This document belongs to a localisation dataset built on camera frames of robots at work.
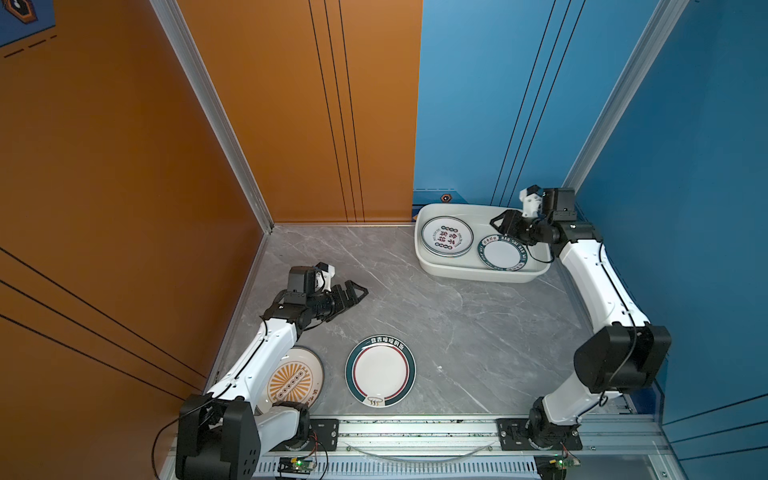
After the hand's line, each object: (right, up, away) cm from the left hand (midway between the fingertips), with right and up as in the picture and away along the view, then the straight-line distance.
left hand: (358, 295), depth 82 cm
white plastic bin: (+36, +7, +20) cm, 41 cm away
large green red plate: (+6, -22, +1) cm, 23 cm away
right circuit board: (+50, -37, -13) cm, 63 cm away
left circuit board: (-14, -39, -11) cm, 43 cm away
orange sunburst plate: (-17, -23, +1) cm, 29 cm away
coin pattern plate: (+30, +18, +30) cm, 46 cm away
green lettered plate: (+49, +12, +26) cm, 57 cm away
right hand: (+38, +20, +1) cm, 43 cm away
